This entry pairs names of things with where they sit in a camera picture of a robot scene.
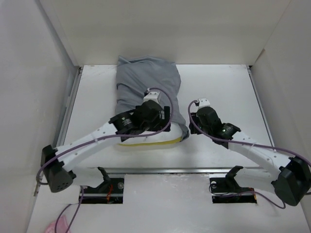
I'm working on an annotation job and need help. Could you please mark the purple cable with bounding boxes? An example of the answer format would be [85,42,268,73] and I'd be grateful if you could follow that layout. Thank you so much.
[36,87,173,233]
[188,99,311,209]

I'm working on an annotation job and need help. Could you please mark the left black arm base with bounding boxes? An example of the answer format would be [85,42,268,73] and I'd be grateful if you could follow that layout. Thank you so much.
[79,167,124,204]

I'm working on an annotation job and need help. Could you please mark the grey pillowcase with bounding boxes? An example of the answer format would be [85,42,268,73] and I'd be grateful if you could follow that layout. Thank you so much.
[114,55,190,143]

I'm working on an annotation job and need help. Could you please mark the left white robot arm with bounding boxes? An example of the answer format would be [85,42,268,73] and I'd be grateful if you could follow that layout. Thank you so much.
[38,100,174,193]

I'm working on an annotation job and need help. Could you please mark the cream yellow pillow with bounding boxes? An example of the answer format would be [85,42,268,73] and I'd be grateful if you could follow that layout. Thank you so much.
[118,122,189,151]

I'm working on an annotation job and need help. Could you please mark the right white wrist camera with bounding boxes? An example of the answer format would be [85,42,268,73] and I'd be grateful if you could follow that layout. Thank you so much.
[195,98,210,109]

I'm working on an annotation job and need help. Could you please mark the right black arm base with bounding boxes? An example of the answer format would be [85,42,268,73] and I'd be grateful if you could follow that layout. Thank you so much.
[208,166,257,204]

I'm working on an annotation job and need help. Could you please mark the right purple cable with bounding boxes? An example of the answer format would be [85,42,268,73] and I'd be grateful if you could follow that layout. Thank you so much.
[188,99,311,209]

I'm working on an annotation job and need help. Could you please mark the pink cloth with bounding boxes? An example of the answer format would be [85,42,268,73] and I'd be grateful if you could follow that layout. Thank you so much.
[44,215,69,233]

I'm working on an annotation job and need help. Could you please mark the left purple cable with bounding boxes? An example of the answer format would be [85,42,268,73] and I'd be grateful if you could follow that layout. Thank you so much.
[36,87,173,233]

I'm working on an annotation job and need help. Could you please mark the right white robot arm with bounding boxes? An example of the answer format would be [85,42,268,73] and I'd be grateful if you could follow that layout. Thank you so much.
[188,106,311,206]

